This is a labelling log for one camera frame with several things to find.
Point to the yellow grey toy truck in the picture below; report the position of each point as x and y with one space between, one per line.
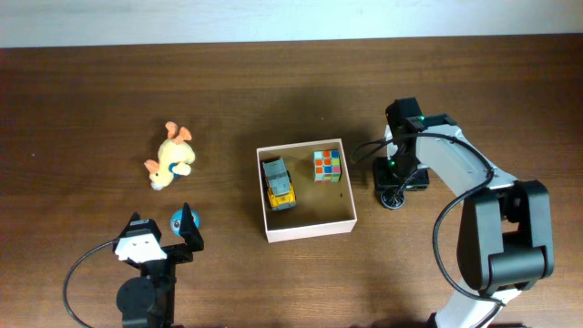
280 191

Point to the white cardboard box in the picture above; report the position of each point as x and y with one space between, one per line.
322 208

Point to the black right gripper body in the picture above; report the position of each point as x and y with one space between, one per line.
401 172

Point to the yellow plush bunny toy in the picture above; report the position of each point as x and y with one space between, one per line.
175 156

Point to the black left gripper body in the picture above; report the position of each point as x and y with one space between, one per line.
178 254

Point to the black round cap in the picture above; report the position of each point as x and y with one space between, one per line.
392 199

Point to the blue ball toy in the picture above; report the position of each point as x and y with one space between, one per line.
175 220

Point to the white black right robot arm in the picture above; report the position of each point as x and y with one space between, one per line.
505 244

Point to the colourful puzzle cube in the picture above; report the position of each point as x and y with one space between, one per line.
327 166

